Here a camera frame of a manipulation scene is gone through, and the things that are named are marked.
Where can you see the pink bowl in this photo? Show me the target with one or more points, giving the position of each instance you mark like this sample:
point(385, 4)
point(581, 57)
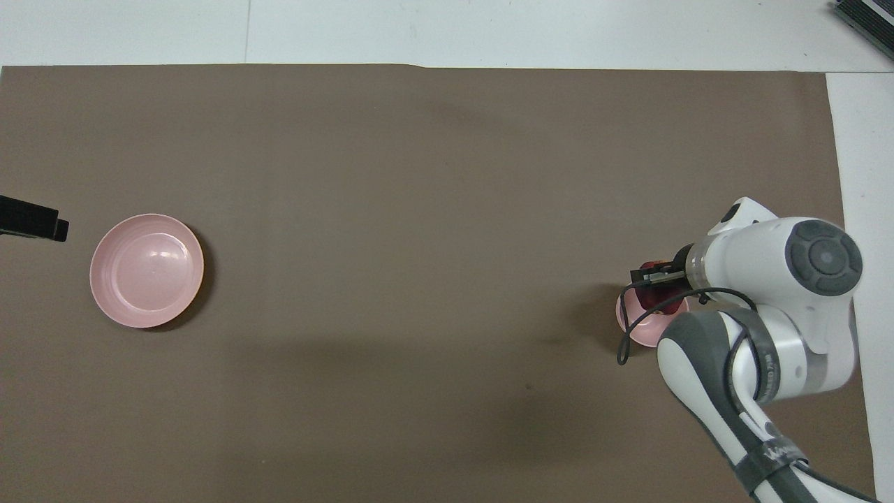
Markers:
point(646, 332)

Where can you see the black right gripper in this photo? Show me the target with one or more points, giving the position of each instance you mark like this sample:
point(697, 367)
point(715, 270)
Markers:
point(683, 269)

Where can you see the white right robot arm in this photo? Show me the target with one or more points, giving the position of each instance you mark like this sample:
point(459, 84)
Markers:
point(768, 279)

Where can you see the dark red apple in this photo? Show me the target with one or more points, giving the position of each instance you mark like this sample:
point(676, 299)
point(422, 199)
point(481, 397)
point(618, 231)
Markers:
point(653, 299)

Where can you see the brown table mat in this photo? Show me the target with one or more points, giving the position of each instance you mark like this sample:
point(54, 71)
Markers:
point(419, 209)

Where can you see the black ribbed device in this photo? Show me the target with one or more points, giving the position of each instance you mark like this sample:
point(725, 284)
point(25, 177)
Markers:
point(869, 17)

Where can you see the pink plate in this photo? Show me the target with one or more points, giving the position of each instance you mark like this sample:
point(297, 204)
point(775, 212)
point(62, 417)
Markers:
point(147, 271)

